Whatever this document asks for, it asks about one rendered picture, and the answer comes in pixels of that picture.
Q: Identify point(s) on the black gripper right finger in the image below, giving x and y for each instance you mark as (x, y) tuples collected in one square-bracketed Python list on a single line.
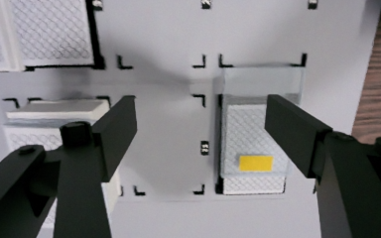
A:
[(348, 188)]

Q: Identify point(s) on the clear plastic plate lid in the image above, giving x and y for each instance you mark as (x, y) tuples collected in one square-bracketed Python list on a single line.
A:
[(246, 149)]

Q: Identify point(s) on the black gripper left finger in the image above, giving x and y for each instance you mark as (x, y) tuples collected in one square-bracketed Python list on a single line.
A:
[(69, 174)]

